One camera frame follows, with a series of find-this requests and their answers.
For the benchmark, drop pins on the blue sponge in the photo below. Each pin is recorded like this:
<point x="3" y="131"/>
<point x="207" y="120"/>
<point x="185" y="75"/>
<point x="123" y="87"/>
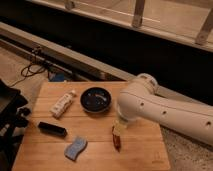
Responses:
<point x="75" y="148"/>

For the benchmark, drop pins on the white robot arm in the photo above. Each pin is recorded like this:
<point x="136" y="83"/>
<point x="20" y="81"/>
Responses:
<point x="139" y="99"/>

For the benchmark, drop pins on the black equipment at left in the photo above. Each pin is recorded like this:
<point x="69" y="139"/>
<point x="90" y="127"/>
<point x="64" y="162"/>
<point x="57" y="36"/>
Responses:
<point x="13" y="113"/>

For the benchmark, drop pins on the black rectangular block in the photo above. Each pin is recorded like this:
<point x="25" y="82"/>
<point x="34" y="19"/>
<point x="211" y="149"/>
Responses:
<point x="52" y="129"/>

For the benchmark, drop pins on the blue object on floor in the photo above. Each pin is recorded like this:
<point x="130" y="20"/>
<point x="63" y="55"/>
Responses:
<point x="59" y="77"/>

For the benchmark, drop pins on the wooden cutting board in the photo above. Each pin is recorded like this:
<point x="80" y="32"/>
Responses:
<point x="142" y="145"/>

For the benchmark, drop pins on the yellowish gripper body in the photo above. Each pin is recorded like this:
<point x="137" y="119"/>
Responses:
<point x="118" y="128"/>

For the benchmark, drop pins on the white tube bottle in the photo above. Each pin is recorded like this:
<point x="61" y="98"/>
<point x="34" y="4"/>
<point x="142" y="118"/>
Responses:
<point x="62" y="104"/>

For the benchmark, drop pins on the dark ceramic bowl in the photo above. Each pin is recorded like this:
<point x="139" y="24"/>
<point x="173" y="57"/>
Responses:
<point x="95" y="100"/>

